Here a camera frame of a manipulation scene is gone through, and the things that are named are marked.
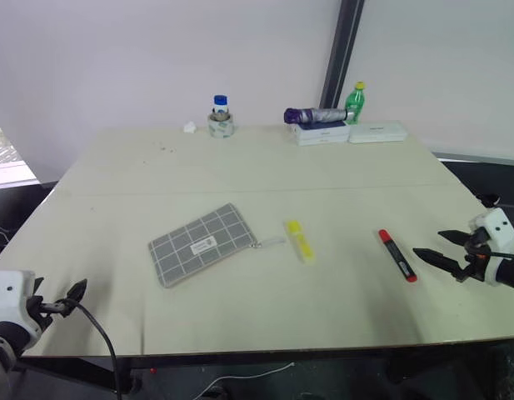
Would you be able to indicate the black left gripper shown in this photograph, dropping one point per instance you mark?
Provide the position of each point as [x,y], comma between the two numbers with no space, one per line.
[48,309]

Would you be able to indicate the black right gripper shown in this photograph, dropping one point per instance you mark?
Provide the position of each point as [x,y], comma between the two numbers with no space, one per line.
[476,254]

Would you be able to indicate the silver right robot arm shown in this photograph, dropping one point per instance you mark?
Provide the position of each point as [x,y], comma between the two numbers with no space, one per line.
[511,275]

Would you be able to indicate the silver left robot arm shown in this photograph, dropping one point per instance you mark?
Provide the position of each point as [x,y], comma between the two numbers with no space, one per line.
[0,354]

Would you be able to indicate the grey checked pencil pouch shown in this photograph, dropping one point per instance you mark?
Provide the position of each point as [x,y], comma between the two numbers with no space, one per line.
[194,246]

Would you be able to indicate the red and black marker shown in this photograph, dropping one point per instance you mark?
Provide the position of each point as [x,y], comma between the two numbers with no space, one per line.
[397,255]

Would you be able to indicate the flat white box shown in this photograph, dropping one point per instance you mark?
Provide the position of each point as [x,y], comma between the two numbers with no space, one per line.
[377,132]

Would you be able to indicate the yellow highlighter in clear pack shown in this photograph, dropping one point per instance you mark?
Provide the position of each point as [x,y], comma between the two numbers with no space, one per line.
[300,241]

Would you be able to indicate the white box with purple print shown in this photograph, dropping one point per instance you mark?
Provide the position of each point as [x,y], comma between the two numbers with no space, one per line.
[322,134]

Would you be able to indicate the green bottle with yellow cap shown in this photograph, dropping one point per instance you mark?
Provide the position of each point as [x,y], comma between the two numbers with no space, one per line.
[355,102]

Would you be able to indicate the purple folded umbrella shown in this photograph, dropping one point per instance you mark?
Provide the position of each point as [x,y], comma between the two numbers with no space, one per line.
[319,114]

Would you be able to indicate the crumpled white tissue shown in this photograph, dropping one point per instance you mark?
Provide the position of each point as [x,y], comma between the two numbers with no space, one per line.
[190,127]

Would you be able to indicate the clear packing tape roll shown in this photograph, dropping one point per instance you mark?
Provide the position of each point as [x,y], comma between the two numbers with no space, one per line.
[220,127]

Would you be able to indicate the small bottle with blue cap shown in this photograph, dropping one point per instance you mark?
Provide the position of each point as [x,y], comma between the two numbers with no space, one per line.
[220,103]

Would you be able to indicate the black table frame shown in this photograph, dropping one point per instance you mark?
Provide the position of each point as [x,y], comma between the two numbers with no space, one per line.
[73,368]

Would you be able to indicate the dark vertical wall post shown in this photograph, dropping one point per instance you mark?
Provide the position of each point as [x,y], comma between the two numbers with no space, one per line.
[339,54]

